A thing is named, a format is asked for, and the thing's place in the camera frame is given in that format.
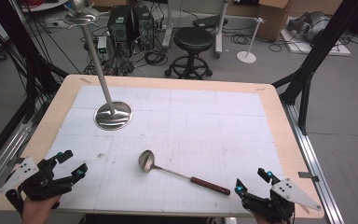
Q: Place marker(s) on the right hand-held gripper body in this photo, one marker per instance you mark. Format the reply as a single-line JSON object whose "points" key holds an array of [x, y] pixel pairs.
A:
{"points": [[276, 203]]}

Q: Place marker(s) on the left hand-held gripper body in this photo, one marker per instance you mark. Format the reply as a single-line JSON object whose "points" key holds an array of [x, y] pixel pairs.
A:
{"points": [[40, 183]]}

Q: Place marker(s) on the steel utensil stand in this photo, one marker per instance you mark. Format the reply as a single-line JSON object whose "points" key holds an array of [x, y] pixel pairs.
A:
{"points": [[113, 115]]}

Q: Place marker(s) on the person's right hand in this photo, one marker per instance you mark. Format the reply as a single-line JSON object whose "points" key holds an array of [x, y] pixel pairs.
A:
{"points": [[261, 220]]}

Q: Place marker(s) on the person's left hand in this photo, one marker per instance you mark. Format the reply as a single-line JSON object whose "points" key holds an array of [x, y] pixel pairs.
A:
{"points": [[38, 210]]}

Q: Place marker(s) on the long tan tape strip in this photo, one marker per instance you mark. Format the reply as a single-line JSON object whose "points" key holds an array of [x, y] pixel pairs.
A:
{"points": [[305, 210]]}

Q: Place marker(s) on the white grid mat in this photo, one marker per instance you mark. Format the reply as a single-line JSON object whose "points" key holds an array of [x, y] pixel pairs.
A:
{"points": [[183, 124]]}

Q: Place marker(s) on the small white hanging stand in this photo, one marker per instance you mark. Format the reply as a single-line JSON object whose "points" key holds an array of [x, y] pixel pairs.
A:
{"points": [[246, 56]]}

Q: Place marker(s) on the white power strip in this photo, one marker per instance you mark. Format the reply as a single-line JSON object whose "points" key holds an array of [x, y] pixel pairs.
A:
{"points": [[57, 23]]}

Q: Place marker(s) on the white flat board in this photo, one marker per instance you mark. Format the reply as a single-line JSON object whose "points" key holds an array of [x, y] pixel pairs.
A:
{"points": [[320, 48]]}

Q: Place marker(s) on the black computer tower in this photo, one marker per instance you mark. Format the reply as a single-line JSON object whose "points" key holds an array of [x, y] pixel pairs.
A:
{"points": [[143, 26], [119, 23]]}

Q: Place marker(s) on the white desk leg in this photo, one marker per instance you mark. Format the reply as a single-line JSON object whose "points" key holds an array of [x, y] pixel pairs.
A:
{"points": [[220, 34], [167, 28]]}

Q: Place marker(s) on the white round table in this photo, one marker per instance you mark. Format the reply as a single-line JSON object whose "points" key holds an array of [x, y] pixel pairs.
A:
{"points": [[40, 5]]}

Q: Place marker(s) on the black round stool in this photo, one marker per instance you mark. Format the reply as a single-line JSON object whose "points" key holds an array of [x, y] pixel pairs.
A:
{"points": [[193, 39]]}

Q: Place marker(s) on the grey bag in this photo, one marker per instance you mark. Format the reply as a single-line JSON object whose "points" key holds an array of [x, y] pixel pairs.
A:
{"points": [[310, 25]]}

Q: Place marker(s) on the cardboard box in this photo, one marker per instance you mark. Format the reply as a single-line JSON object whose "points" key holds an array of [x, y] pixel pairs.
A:
{"points": [[273, 18]]}

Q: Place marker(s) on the black flat footrest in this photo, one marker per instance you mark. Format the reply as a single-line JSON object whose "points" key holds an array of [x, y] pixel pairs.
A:
{"points": [[208, 21]]}

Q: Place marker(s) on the grey metal bracket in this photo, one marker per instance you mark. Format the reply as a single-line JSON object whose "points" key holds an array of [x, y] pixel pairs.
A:
{"points": [[307, 176], [15, 161]]}

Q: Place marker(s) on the aluminium rail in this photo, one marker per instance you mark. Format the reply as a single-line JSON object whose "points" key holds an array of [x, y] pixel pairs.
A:
{"points": [[0, 161], [313, 168]]}

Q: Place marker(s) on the black metal frame post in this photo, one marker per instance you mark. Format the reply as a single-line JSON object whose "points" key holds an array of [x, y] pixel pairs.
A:
{"points": [[317, 53]]}

